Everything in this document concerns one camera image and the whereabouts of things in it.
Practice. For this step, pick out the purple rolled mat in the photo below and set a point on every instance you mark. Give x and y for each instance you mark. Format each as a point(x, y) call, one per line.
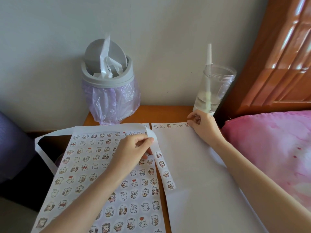
point(14, 150)

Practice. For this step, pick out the pink floral bedding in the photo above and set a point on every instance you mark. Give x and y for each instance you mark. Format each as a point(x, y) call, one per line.
point(269, 148)

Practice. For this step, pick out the person's left forearm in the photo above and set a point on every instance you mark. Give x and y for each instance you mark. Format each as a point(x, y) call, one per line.
point(82, 206)

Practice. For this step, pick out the person's right hand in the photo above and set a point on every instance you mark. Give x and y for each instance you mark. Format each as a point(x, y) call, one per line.
point(209, 126)

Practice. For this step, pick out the purple plastic container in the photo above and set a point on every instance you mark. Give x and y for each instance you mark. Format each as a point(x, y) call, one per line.
point(58, 160)

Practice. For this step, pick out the person's right forearm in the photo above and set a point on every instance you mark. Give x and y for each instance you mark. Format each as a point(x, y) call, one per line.
point(260, 186)

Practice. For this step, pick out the purple plastic bin bag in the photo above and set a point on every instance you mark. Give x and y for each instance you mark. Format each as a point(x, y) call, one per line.
point(110, 104)

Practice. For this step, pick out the white straw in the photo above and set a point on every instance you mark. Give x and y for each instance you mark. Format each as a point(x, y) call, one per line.
point(209, 53)

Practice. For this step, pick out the wooden nightstand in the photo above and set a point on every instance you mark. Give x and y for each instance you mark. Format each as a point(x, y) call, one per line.
point(165, 114)

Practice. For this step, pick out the wooden bed headboard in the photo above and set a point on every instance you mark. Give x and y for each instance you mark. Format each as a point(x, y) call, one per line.
point(269, 87)

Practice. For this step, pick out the white backing scraps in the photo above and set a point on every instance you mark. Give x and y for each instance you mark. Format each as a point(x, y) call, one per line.
point(105, 60)

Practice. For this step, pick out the white paper sheet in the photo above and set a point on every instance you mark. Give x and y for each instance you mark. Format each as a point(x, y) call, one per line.
point(206, 191)
point(73, 198)

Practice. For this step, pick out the grey trash bin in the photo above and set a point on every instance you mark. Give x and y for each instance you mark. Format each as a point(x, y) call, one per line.
point(107, 83)

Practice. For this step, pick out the person's left hand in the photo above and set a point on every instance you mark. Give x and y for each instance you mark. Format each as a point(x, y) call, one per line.
point(128, 152)

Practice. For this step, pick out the rows of stuck cartoon stickers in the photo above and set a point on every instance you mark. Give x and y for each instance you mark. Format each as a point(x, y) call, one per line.
point(82, 167)

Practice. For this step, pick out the long white sticker strip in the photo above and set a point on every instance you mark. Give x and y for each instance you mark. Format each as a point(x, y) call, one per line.
point(165, 174)

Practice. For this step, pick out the clear cup with white base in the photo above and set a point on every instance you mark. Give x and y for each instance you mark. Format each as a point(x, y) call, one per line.
point(216, 82)

